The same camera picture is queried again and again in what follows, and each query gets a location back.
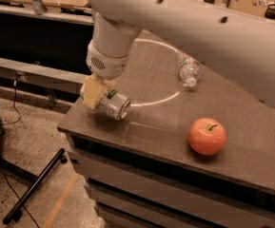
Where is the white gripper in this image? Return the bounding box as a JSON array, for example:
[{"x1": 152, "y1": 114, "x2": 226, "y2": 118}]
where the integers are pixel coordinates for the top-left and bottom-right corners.
[{"x1": 81, "y1": 42, "x2": 128, "y2": 109}]

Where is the silver 7up soda can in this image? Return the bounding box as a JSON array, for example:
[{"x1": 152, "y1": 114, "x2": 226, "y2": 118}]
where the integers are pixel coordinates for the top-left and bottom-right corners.
[{"x1": 96, "y1": 89, "x2": 130, "y2": 121}]

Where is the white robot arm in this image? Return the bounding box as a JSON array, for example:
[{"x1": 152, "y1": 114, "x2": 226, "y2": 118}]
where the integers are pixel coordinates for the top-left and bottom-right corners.
[{"x1": 87, "y1": 0, "x2": 275, "y2": 108}]

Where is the clear plastic water bottle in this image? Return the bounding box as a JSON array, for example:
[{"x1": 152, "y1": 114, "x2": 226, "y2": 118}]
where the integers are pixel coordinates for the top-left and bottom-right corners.
[{"x1": 177, "y1": 51, "x2": 201, "y2": 88}]

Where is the red apple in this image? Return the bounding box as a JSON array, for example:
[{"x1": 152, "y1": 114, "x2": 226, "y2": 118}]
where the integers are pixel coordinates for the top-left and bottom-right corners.
[{"x1": 187, "y1": 118, "x2": 226, "y2": 156}]

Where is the grey drawer cabinet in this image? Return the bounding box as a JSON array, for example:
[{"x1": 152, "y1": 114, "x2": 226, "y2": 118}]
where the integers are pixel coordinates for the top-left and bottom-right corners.
[{"x1": 58, "y1": 33, "x2": 275, "y2": 228}]

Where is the black metal stand leg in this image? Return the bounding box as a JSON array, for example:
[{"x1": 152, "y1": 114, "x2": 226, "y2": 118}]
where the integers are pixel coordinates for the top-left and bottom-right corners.
[{"x1": 3, "y1": 148, "x2": 67, "y2": 225}]

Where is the black round container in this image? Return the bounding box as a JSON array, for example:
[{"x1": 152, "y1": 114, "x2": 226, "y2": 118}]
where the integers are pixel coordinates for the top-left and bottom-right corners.
[{"x1": 265, "y1": 4, "x2": 275, "y2": 20}]

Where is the grey metal rail beam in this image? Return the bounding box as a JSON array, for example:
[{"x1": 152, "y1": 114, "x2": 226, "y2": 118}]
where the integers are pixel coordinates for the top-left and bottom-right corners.
[{"x1": 0, "y1": 58, "x2": 86, "y2": 94}]

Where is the black floor cable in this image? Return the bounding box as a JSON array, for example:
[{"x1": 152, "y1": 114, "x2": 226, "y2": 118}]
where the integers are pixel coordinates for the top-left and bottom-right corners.
[{"x1": 0, "y1": 76, "x2": 41, "y2": 228}]

